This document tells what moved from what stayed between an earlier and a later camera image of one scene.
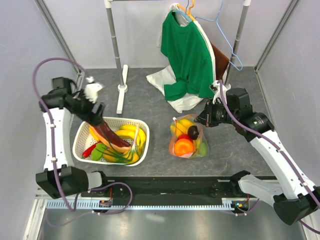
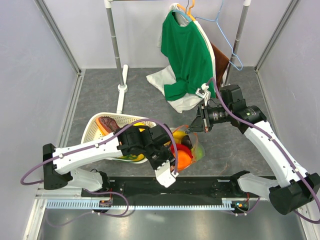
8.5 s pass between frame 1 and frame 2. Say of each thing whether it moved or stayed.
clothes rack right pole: stayed
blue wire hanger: stayed
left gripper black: moved
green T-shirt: stayed
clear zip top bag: moved
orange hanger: stayed
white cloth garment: stayed
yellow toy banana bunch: moved
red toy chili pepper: moved
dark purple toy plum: moved
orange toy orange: moved
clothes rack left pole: stayed
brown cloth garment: stayed
